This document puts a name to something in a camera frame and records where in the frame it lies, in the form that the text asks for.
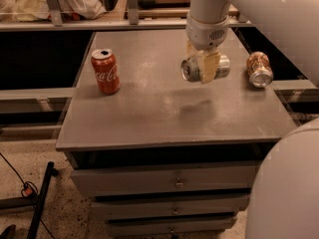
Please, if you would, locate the black metal stand leg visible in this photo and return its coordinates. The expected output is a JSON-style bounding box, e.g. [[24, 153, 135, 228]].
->
[[0, 161, 59, 239]]

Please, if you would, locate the orange patterned can lying down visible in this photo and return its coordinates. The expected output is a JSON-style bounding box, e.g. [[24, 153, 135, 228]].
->
[[246, 52, 273, 88]]

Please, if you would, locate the silver green 7up can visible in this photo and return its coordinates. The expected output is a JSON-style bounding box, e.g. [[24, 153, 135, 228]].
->
[[180, 55, 230, 84]]

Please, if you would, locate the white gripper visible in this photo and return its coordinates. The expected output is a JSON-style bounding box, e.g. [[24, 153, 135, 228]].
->
[[186, 13, 229, 84]]

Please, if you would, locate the bottom grey drawer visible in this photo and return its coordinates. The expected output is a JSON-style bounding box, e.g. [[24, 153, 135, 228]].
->
[[107, 216, 237, 237]]

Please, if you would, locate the white cloth bundle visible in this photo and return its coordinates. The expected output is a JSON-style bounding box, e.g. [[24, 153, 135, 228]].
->
[[0, 0, 106, 22]]

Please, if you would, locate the grey metal bracket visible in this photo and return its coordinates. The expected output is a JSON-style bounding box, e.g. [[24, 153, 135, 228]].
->
[[127, 0, 139, 25], [46, 0, 63, 27]]

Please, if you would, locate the black cable with orange clip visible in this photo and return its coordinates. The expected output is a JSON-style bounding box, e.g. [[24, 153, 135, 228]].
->
[[0, 152, 58, 239]]

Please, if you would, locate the grey metal bracket left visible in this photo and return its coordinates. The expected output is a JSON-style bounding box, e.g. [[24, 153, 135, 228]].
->
[[46, 0, 63, 27]]

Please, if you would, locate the grey drawer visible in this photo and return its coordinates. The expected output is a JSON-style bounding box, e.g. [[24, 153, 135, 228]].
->
[[107, 216, 237, 237], [92, 193, 249, 220], [71, 161, 259, 197]]

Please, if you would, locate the top grey drawer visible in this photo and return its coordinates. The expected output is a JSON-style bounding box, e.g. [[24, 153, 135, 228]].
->
[[71, 161, 259, 197]]

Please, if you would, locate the red coca-cola can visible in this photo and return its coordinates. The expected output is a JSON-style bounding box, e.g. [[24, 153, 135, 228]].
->
[[91, 49, 120, 95]]

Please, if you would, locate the middle grey drawer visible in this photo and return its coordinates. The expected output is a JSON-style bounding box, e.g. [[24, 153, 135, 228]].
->
[[92, 193, 249, 220]]

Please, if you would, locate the grey metal bracket middle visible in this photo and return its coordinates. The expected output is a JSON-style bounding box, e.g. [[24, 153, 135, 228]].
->
[[127, 0, 139, 25]]

